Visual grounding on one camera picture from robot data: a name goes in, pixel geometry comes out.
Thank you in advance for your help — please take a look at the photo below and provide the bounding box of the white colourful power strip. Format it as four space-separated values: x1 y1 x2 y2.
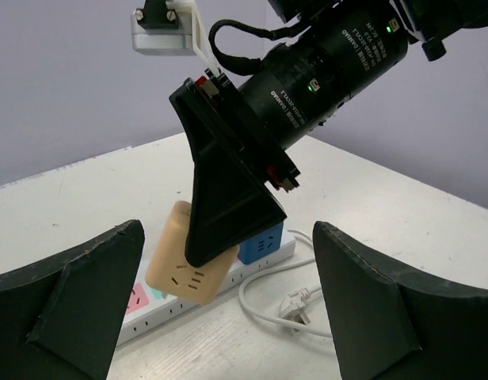
117 230 295 345

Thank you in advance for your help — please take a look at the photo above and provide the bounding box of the blue cube socket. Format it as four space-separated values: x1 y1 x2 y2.
238 222 284 264

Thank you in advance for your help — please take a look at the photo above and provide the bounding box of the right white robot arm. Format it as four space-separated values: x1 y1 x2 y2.
170 1 488 268

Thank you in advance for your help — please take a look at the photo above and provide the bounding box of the white power strip cable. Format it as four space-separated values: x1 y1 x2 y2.
238 228 334 340

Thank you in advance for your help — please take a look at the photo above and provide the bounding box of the beige cube socket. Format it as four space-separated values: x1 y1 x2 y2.
144 200 240 306

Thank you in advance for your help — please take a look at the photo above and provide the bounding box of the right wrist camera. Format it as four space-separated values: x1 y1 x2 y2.
131 0 220 75

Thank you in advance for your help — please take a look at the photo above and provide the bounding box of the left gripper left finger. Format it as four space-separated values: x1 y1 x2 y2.
0 220 145 379

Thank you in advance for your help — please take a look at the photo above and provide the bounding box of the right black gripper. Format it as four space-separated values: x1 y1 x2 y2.
169 70 300 268

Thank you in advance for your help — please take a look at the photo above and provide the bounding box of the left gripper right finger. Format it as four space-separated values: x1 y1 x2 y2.
312 221 488 379

